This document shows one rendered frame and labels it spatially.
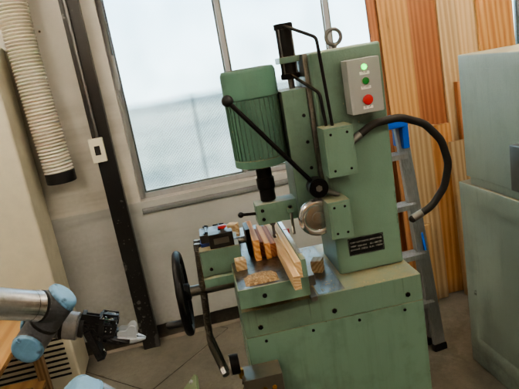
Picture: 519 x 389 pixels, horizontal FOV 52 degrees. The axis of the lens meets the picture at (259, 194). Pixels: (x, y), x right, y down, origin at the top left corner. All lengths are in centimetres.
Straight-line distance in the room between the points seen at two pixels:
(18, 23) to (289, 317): 196
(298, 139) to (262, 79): 22
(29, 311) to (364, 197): 104
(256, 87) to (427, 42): 181
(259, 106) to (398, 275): 69
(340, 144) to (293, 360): 69
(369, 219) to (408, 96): 153
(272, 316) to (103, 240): 168
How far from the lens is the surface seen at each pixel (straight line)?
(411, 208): 262
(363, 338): 178
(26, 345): 171
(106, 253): 319
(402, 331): 182
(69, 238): 318
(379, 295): 173
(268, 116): 165
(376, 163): 172
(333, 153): 159
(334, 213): 162
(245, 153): 167
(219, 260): 176
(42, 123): 289
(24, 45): 291
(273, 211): 175
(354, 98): 161
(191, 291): 183
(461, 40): 340
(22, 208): 287
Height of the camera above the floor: 153
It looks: 14 degrees down
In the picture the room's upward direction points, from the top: 10 degrees counter-clockwise
